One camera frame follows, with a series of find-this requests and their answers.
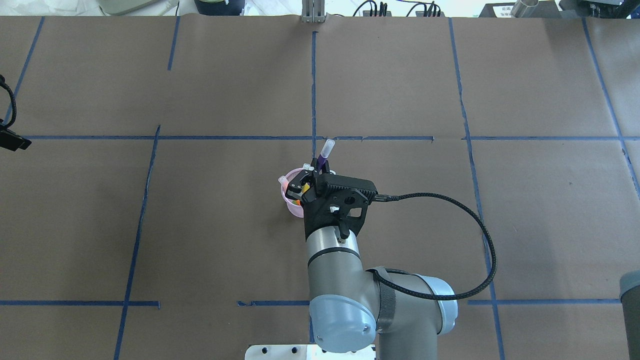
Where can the purple highlighter pen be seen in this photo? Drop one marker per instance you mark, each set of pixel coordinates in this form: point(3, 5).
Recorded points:
point(324, 154)

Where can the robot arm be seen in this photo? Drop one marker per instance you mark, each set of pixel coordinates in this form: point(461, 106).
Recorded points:
point(351, 307)
point(178, 248)

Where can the pink mesh pen holder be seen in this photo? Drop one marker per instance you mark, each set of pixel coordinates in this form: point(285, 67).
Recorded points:
point(283, 181)

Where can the steel cup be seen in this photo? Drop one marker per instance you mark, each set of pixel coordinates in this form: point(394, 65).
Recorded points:
point(523, 8)

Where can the grey aluminium frame post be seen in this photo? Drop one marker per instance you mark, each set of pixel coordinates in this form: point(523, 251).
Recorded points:
point(313, 11)

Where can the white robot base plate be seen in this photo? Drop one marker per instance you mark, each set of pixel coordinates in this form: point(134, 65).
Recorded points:
point(305, 352)

